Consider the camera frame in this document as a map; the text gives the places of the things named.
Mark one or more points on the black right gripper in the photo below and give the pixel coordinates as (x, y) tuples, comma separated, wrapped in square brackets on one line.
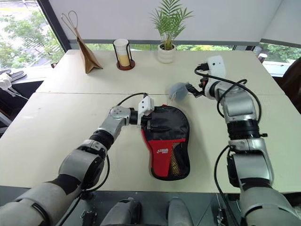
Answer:
[(203, 87)]

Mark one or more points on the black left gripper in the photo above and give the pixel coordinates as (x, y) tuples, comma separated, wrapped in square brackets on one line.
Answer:
[(147, 122)]

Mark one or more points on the black and red paddle case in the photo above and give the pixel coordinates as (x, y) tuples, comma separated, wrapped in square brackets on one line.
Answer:
[(169, 122)]

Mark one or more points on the grey fuzzy ball pouch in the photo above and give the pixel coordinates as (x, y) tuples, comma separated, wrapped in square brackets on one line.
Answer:
[(178, 90)]

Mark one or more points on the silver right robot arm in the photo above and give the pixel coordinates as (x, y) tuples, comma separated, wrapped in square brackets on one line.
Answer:
[(251, 160)]

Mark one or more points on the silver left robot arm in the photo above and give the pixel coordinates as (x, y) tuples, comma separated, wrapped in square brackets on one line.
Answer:
[(77, 162)]

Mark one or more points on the white ribbed plant pot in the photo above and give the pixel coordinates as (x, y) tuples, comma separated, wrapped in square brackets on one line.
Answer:
[(166, 56)]

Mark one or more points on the cup in black holder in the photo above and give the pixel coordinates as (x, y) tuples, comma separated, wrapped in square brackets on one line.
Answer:
[(131, 64)]

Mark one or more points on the paper cup with dark rim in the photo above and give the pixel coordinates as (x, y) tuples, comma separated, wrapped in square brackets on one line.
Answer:
[(263, 58)]

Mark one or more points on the green palm plant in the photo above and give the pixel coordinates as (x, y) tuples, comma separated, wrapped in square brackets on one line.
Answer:
[(168, 21)]

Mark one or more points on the stack of white paper cups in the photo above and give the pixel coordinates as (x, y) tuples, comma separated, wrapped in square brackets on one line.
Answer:
[(122, 53)]

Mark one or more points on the dark rounded grey shape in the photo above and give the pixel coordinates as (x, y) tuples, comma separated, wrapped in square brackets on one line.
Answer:
[(179, 213), (122, 213)]

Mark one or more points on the dark brown chair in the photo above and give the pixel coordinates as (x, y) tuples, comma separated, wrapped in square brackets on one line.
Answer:
[(292, 80)]

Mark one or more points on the brown paper bag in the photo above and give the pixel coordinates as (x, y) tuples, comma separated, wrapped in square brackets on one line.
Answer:
[(88, 58)]

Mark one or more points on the small reddish brown object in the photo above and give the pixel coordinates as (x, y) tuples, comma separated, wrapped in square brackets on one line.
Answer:
[(54, 65)]

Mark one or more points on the black slide sandal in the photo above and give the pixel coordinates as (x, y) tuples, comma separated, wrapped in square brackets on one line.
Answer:
[(5, 72), (17, 75)]

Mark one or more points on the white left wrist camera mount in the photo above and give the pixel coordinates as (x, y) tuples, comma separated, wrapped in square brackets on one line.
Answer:
[(145, 104)]

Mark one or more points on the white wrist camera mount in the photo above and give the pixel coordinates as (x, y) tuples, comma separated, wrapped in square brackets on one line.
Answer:
[(145, 104), (217, 66)]

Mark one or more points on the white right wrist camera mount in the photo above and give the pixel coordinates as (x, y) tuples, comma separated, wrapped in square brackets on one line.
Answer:
[(217, 66)]

